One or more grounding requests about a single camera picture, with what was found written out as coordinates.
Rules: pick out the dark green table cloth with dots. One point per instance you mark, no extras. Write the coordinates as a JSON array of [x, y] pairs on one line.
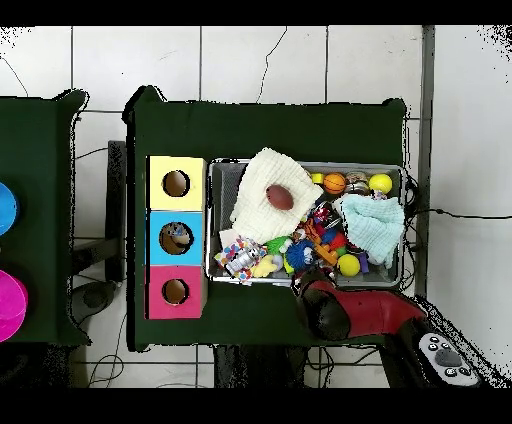
[[40, 140], [260, 132]]

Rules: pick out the magenta round container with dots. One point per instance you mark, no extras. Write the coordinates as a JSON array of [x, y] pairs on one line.
[[11, 304]]

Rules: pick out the light blue knitted cloth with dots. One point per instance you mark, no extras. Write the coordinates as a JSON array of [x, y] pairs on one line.
[[376, 224]]

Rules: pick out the yellow foam ball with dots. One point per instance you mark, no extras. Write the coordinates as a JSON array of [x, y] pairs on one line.
[[380, 184], [348, 265]]

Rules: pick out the orange toy basketball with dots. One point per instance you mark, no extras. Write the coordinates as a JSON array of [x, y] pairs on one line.
[[334, 183]]

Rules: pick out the brown toy football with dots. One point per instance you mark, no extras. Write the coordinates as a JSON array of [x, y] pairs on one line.
[[280, 197]]

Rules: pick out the yellow plush toy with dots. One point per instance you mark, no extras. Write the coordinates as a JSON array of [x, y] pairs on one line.
[[264, 267]]

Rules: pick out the cream knitted cloth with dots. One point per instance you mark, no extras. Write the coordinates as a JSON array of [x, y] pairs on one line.
[[260, 216]]

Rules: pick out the blue round container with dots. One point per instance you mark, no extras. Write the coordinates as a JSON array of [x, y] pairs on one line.
[[7, 208]]

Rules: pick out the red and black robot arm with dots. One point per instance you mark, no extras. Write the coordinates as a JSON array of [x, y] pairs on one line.
[[380, 312]]

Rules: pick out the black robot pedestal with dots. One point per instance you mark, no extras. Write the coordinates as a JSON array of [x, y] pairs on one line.
[[260, 368]]

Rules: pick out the blue spiky ball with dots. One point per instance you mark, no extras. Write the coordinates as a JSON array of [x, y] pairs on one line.
[[298, 255]]

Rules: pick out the colourful dotted cloth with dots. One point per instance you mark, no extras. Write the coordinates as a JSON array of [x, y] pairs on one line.
[[230, 252]]

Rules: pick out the wooden box with three holes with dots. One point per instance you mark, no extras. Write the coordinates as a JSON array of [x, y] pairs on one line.
[[156, 256]]

